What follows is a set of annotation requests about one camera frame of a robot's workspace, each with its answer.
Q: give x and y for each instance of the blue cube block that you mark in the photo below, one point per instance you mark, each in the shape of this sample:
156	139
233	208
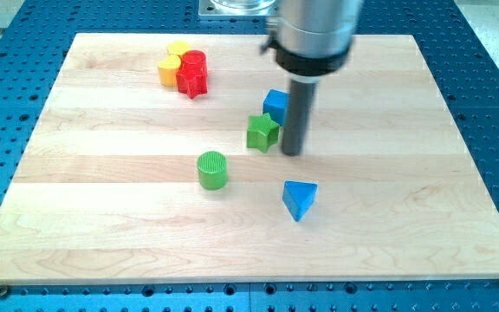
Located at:
275	104

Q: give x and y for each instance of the red cylinder block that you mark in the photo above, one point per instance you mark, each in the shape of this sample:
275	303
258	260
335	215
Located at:
194	61

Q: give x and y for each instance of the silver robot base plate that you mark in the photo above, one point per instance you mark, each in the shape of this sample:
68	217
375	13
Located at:
217	8

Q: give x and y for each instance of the yellow hexagon block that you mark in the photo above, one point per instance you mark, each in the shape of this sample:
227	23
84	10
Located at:
178	48

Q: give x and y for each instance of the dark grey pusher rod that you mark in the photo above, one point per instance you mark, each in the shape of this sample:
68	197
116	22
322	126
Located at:
300	101

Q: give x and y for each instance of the green star block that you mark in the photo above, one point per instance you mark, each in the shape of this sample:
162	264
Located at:
262	132

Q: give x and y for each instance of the blue triangle block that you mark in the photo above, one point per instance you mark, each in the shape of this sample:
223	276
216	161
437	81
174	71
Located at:
298	197

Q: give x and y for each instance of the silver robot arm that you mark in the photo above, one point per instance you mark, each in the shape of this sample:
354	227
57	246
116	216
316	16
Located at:
311	38

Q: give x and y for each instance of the light wooden board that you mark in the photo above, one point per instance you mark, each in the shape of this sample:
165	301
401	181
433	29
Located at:
107	190

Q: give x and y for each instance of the red star block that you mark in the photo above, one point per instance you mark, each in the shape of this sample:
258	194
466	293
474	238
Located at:
192	80

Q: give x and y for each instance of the yellow heart block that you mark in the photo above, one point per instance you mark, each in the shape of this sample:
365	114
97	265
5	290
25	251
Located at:
168	69

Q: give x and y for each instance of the green cylinder block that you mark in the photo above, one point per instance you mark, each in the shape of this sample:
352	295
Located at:
212	170

